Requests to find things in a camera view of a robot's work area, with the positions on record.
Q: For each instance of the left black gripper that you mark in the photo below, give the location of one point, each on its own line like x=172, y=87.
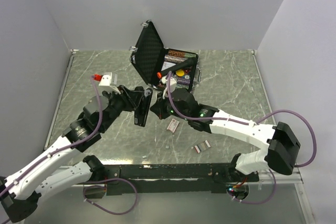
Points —
x=134, y=97

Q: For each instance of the black marker orange cap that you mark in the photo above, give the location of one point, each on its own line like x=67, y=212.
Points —
x=189, y=62

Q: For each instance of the yellow poker chip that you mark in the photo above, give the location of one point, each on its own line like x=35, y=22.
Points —
x=180, y=73

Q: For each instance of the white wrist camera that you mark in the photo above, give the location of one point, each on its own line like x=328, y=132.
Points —
x=106, y=82
x=170, y=85

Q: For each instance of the black poker chip case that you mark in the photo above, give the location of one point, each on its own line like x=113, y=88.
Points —
x=149, y=56

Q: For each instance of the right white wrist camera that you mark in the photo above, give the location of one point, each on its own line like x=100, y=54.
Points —
x=170, y=85

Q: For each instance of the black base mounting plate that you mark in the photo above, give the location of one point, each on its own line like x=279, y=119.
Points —
x=173, y=178

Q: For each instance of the striped staple strip pack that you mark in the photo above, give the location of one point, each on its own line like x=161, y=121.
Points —
x=203, y=146

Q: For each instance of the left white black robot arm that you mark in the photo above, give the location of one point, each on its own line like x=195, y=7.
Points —
x=22, y=191

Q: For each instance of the aluminium rail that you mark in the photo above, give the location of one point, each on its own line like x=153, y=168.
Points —
x=269, y=177

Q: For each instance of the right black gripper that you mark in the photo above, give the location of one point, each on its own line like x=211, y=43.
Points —
x=159, y=107

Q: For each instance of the black stapler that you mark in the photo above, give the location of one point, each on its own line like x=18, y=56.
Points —
x=141, y=113

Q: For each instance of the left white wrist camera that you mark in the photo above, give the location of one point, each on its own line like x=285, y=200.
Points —
x=106, y=82

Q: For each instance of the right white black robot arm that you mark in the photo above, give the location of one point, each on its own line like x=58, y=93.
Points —
x=278, y=147

